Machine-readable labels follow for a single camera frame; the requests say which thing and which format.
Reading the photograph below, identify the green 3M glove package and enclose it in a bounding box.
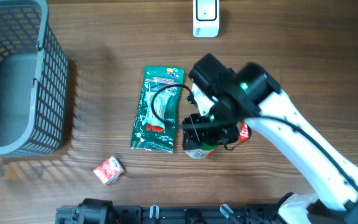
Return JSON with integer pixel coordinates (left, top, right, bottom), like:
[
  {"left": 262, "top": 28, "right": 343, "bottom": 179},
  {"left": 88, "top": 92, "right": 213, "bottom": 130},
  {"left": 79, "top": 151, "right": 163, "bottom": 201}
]
[{"left": 131, "top": 65, "right": 185, "bottom": 153}]

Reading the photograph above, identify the green lid jar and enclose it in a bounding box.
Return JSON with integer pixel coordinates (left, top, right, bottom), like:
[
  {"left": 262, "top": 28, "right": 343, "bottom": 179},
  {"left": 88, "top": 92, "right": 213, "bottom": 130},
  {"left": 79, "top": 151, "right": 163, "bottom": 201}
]
[{"left": 185, "top": 144, "right": 217, "bottom": 159}]

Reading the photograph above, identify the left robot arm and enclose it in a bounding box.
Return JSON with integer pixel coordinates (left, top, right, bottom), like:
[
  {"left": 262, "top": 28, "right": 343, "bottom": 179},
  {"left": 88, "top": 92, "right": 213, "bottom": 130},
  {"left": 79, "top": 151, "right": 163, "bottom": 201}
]
[{"left": 71, "top": 198, "right": 119, "bottom": 224}]

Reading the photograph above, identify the white barcode scanner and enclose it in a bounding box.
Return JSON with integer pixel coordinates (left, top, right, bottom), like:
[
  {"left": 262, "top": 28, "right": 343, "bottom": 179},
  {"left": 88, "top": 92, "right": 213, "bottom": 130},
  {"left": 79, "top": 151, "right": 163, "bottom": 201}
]
[{"left": 193, "top": 0, "right": 220, "bottom": 38}]

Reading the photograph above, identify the light green wipes packet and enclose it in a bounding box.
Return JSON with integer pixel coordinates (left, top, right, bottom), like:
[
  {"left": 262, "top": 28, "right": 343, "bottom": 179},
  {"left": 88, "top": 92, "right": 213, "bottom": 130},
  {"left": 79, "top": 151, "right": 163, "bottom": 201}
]
[{"left": 142, "top": 91, "right": 172, "bottom": 132}]

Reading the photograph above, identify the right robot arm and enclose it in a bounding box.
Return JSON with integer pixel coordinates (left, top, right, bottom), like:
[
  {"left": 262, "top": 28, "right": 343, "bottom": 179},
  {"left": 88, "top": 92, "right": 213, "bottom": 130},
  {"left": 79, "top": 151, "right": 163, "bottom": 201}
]
[{"left": 182, "top": 54, "right": 358, "bottom": 223}]

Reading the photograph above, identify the small red box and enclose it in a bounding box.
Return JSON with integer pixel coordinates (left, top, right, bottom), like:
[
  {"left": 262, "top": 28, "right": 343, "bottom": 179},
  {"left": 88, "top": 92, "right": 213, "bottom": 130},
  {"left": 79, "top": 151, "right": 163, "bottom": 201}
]
[{"left": 239, "top": 122, "right": 251, "bottom": 142}]

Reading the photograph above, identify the grey plastic mesh basket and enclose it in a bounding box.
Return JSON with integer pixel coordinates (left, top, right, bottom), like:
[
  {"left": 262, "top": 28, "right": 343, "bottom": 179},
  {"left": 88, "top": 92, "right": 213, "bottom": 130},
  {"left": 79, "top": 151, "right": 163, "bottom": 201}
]
[{"left": 0, "top": 0, "right": 69, "bottom": 157}]

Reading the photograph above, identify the small red sachet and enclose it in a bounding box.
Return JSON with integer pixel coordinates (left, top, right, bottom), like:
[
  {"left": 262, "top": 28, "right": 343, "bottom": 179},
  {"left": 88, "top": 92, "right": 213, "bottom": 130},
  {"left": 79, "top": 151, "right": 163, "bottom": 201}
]
[{"left": 93, "top": 156, "right": 125, "bottom": 185}]

